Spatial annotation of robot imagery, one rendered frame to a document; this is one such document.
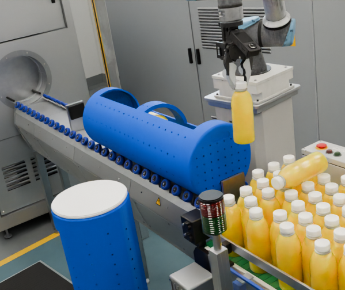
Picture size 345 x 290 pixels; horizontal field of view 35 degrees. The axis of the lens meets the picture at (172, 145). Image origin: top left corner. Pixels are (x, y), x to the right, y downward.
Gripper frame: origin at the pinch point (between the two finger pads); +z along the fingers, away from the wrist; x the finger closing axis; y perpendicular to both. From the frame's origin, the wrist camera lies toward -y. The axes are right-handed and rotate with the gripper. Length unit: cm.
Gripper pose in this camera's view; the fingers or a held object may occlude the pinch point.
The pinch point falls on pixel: (240, 84)
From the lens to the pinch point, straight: 174.5
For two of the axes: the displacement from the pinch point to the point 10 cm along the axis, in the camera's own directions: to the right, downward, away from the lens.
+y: -4.3, -2.5, 8.7
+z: 1.3, 9.4, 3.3
